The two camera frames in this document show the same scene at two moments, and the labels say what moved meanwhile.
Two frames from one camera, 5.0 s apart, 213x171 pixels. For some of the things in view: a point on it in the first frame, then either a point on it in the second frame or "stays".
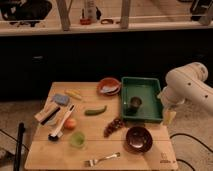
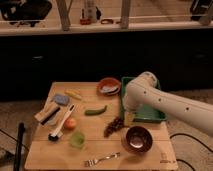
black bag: x=24 y=11 stays
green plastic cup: x=77 y=139 stays
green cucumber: x=95 y=112 stays
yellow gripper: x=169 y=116 → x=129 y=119
